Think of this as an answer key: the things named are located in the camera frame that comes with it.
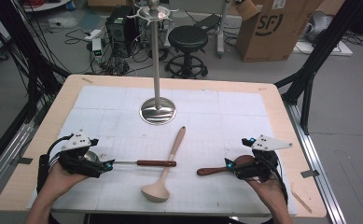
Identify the black flat device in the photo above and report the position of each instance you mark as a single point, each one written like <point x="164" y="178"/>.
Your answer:
<point x="207" y="22"/>

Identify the large printed cardboard box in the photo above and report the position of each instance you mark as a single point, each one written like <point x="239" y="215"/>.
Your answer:
<point x="272" y="40"/>

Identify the white device with green display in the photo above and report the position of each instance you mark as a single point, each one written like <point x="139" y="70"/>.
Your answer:
<point x="97" y="49"/>

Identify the white power strip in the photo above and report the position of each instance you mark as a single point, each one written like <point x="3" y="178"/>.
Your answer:
<point x="93" y="34"/>

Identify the grey tape piece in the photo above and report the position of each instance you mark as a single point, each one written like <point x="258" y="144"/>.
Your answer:
<point x="24" y="160"/>
<point x="309" y="173"/>

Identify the black computer tower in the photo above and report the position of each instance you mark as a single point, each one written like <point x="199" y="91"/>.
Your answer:
<point x="120" y="34"/>

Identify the person's left hand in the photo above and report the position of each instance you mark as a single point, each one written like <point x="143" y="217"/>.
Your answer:
<point x="62" y="180"/>

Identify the person's right hand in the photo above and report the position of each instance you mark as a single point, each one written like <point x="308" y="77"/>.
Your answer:
<point x="271" y="191"/>

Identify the metal utensil stand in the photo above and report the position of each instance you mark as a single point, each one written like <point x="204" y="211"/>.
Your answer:
<point x="156" y="62"/>

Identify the black round stool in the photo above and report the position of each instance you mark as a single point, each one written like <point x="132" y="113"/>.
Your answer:
<point x="188" y="39"/>

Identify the reddish wooden spatula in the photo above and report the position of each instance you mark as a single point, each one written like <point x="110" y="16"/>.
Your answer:
<point x="210" y="171"/>

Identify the black frame strut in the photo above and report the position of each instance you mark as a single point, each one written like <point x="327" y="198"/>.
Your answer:
<point x="322" y="46"/>

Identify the grey bag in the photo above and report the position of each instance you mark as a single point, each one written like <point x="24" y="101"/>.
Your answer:
<point x="320" y="25"/>

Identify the beige ladle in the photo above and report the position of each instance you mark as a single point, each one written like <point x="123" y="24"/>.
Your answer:
<point x="162" y="179"/>

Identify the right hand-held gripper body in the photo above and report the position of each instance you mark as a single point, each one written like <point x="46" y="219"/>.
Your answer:
<point x="263" y="168"/>

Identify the aluminium rail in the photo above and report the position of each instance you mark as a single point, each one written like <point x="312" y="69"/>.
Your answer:
<point x="316" y="155"/>
<point x="5" y="155"/>

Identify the thin wooden stick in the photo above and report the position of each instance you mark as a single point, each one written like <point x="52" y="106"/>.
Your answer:
<point x="301" y="201"/>

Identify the white floor board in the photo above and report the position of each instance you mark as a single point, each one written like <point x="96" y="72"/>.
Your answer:
<point x="325" y="49"/>

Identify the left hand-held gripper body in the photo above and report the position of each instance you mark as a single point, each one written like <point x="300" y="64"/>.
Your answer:
<point x="76" y="141"/>

